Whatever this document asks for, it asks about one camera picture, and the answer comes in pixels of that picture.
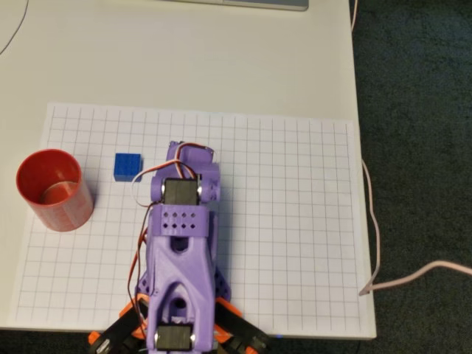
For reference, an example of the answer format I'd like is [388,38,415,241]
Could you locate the white grid paper sheet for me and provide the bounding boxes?
[7,102,369,335]

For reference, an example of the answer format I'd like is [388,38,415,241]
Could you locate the pink cable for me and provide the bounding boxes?
[349,0,472,296]

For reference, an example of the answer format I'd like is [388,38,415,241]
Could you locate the red cup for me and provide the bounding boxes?
[15,148,94,232]

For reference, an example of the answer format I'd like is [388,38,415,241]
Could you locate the blue toy brick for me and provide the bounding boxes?
[113,153,144,182]

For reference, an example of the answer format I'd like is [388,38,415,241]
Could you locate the black orange table clamp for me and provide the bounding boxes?
[213,298,272,354]
[88,293,152,354]

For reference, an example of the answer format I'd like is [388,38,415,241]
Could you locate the red white black servo wire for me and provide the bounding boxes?
[127,204,154,333]
[131,142,215,207]

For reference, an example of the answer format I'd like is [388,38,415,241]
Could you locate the silver laptop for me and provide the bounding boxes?
[154,0,309,12]

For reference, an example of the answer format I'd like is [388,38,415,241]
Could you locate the thin grey cable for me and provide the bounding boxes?
[0,0,30,56]

